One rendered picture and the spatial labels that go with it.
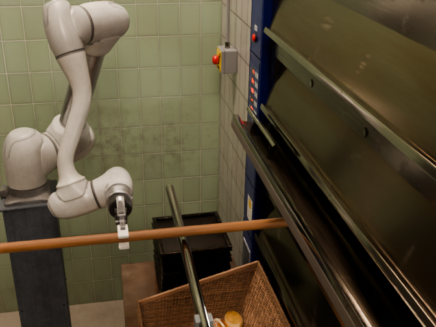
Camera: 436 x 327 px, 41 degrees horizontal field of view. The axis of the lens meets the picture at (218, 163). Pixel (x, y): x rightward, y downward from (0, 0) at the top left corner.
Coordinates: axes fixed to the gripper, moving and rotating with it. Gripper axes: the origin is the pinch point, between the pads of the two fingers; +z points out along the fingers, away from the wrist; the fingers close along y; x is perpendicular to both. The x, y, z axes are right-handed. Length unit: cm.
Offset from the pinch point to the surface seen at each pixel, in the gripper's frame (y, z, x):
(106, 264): 95, -124, 7
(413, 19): -73, 52, -53
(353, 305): -24, 70, -40
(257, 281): 40, -23, -49
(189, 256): 2.3, 10.3, -18.1
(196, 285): 2.3, 24.1, -17.9
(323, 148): -32, 17, -53
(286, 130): -27, -8, -51
